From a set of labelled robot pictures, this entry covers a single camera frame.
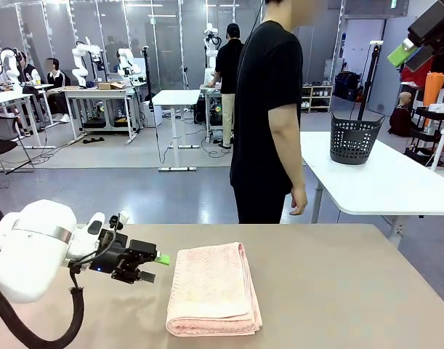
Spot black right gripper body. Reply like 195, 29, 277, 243
406, 0, 444, 55

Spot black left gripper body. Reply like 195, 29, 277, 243
87, 229, 134, 279

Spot pink terry towel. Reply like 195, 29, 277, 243
166, 242, 263, 337

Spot person's right forearm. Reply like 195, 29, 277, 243
270, 123, 305, 187

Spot person's right hand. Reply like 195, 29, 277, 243
288, 182, 309, 217

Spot red hanging cloth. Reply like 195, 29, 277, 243
399, 57, 435, 89

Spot orange rolled mat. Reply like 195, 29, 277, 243
423, 71, 444, 109

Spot black pole stand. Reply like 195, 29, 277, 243
356, 40, 385, 121

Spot bald mannequin bust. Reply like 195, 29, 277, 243
388, 90, 414, 138

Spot black suitcases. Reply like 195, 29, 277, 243
334, 71, 365, 103

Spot black shelf cart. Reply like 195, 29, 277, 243
404, 105, 444, 165

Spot low shoe shelf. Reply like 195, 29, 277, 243
300, 84, 334, 113

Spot black perforated plastic basket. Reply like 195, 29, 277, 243
329, 112, 386, 165

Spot white table with basket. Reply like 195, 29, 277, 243
299, 130, 444, 249

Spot person in black t-shirt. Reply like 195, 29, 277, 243
230, 0, 330, 225

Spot empty white standing desk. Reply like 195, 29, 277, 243
151, 89, 201, 172

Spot white desk with computer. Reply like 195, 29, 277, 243
198, 82, 238, 143

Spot black mesh office chair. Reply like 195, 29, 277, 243
0, 115, 36, 176

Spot long white robot desk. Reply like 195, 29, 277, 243
49, 84, 141, 145

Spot person in beige trousers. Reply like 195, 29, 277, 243
212, 23, 245, 150

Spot seated person in black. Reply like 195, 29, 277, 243
45, 57, 73, 124

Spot white office desk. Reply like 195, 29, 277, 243
0, 89, 56, 151

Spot seated person in varsity jacket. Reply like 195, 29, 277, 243
14, 50, 41, 110

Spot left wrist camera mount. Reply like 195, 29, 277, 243
108, 209, 131, 233

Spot black corrugated cable conduit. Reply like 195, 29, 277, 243
0, 278, 86, 349

